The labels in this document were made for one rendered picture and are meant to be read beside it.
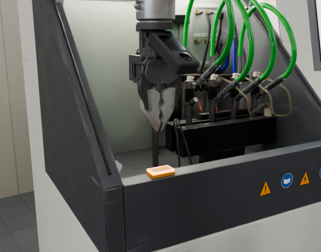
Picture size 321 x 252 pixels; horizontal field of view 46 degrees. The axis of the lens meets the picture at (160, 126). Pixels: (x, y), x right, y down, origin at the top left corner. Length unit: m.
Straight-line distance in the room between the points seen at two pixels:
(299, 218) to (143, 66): 0.60
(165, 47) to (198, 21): 0.72
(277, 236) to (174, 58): 0.58
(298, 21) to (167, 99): 0.72
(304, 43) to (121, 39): 0.60
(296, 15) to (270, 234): 0.71
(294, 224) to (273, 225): 0.08
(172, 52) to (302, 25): 0.76
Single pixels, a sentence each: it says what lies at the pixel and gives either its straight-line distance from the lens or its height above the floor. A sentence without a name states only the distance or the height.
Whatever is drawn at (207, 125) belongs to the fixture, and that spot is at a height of 0.98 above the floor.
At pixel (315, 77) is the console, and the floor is 1.09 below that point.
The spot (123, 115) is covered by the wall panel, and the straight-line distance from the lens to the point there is 1.29.
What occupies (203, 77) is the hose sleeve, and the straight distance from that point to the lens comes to 0.99.
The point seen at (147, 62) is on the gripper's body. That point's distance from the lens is 0.71.
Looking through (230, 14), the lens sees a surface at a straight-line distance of 0.91.
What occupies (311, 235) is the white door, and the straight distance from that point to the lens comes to 1.15.
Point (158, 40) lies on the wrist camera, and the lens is 0.70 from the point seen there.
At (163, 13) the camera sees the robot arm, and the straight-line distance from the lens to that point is 0.72.
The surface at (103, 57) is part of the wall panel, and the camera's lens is 1.24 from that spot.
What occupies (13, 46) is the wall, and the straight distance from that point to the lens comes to 2.96.
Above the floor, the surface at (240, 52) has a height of 1.17.
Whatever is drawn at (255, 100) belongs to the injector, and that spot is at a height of 1.03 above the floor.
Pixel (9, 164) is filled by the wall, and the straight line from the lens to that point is 3.10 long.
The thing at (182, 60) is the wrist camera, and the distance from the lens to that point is 0.66.
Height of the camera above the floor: 1.24
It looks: 14 degrees down
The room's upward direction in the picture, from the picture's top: straight up
